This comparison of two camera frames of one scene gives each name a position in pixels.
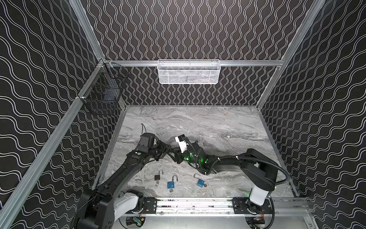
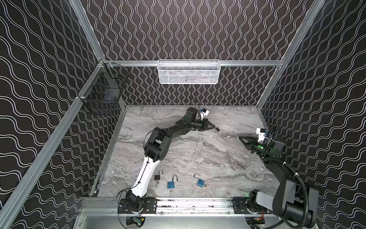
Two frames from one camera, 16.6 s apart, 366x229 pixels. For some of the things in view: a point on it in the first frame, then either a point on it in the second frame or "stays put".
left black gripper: x=159 y=147 → x=204 y=124
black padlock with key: x=157 y=178 stays put
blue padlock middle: x=170 y=184 stays put
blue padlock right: x=200 y=182 stays put
